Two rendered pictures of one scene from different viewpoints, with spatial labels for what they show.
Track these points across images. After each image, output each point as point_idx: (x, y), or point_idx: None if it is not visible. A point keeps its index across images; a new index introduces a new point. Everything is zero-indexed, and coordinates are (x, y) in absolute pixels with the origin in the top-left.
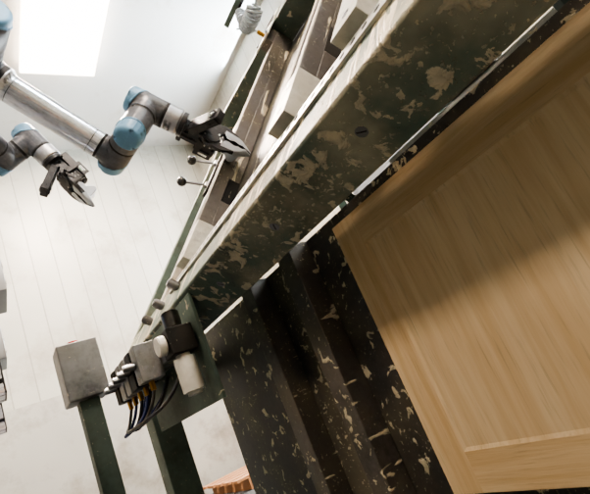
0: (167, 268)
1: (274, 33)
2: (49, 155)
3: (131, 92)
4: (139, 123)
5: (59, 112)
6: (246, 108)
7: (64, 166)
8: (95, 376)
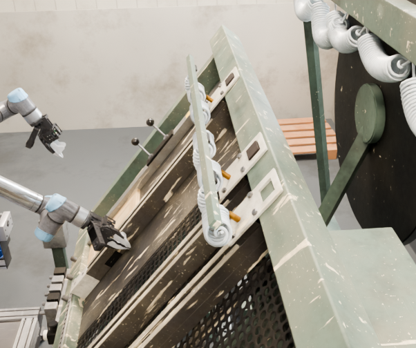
0: (121, 177)
1: (221, 106)
2: (32, 123)
3: (48, 208)
4: (48, 235)
5: (8, 197)
6: (150, 195)
7: (43, 128)
8: (59, 240)
